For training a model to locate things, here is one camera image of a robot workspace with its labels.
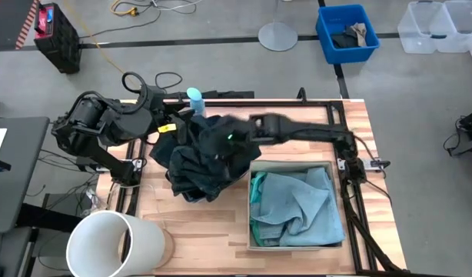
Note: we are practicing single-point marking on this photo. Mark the black cloth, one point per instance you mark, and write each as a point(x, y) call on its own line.
point(343, 39)

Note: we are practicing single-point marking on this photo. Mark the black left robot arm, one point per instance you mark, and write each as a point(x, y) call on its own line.
point(105, 123)

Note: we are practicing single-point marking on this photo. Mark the white cylindrical bucket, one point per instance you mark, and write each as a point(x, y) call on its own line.
point(94, 246)

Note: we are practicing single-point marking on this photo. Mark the grey beige cloth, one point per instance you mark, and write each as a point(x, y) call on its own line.
point(360, 32)

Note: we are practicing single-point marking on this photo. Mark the light blue jeans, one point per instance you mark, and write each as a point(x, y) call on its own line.
point(297, 207)

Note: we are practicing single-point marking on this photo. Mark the clear plastic tub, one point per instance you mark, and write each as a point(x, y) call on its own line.
point(457, 27)
point(414, 31)

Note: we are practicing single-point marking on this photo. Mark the round grey stand base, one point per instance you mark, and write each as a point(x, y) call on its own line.
point(277, 37)

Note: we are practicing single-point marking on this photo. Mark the beige fabric storage bin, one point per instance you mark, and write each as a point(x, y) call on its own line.
point(290, 164)

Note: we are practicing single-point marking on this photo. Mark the black aluminium table frame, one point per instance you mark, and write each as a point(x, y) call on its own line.
point(259, 103)

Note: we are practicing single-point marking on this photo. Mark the dark blue jeans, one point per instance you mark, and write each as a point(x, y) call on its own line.
point(190, 169)

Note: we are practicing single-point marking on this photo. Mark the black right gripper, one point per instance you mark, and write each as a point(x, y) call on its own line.
point(238, 136)

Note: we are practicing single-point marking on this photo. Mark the dark mat striped edge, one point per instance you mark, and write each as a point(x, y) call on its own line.
point(9, 23)

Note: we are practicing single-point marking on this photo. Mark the black desk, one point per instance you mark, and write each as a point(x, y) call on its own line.
point(17, 184)

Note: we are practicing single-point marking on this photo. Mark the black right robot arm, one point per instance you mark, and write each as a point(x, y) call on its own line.
point(316, 131)

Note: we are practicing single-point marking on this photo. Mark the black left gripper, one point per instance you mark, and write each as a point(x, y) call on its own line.
point(178, 113)

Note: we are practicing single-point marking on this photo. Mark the yellow label tag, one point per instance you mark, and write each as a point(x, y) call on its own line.
point(167, 128)

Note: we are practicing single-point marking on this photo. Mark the turquoise hoodie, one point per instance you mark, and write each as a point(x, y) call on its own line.
point(257, 184)

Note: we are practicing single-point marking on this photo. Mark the black frame clamp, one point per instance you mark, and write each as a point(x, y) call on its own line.
point(302, 95)

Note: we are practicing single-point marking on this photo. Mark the black garment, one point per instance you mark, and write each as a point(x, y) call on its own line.
point(217, 142)

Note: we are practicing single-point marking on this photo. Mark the blue plastic bin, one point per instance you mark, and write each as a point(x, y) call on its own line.
point(347, 56)

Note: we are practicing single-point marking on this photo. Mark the black plastic crate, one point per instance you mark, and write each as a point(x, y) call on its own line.
point(63, 46)

